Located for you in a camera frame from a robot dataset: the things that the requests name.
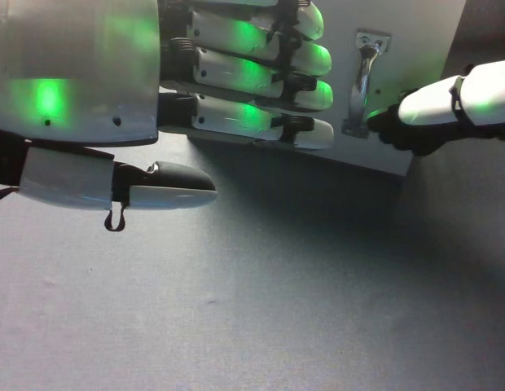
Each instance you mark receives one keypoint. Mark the grey table cloth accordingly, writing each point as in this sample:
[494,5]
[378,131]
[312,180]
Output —
[252,305]

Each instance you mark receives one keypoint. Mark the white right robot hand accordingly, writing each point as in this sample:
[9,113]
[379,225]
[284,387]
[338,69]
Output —
[431,106]

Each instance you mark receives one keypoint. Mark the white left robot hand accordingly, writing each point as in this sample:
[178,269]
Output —
[73,61]

